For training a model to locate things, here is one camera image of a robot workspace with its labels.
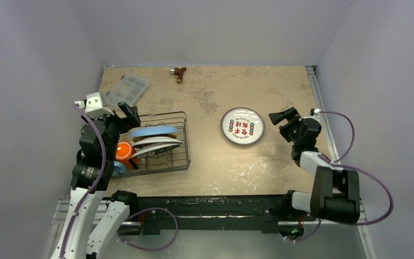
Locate blue butterfly mug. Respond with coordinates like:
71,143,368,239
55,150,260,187
112,161,128,176

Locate clear plastic organizer box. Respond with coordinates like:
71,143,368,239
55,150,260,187
106,73,149,108

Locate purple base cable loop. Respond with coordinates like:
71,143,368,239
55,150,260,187
116,207,179,252

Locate bottom striped white plate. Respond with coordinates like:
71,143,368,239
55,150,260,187
220,107,265,146

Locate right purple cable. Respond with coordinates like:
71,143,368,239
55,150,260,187
318,111,395,227

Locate black base mount frame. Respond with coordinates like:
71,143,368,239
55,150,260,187
118,194,319,240

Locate brown metal fitting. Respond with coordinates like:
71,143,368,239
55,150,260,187
170,67,187,84

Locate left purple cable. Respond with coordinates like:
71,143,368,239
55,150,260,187
58,104,108,259

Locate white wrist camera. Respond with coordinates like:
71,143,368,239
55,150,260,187
308,108,321,122
74,92,114,119

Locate orange mug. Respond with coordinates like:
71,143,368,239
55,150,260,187
115,142,139,170

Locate light blue plate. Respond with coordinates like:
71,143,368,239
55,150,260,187
130,126,178,138

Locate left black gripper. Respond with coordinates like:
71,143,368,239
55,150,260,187
82,101,140,160

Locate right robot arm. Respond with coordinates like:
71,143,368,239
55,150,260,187
268,107,360,224

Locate green rim white plate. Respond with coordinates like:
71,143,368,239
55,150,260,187
132,137,183,148

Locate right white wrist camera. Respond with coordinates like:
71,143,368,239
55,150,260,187
308,108,321,122

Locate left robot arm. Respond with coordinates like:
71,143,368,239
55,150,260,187
51,103,141,258

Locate black wire dish rack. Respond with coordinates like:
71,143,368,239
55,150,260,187
112,111,191,179

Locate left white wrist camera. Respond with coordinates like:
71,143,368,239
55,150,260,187
74,92,114,119

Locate green red lettered plate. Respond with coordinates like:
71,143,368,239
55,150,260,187
131,142,181,159

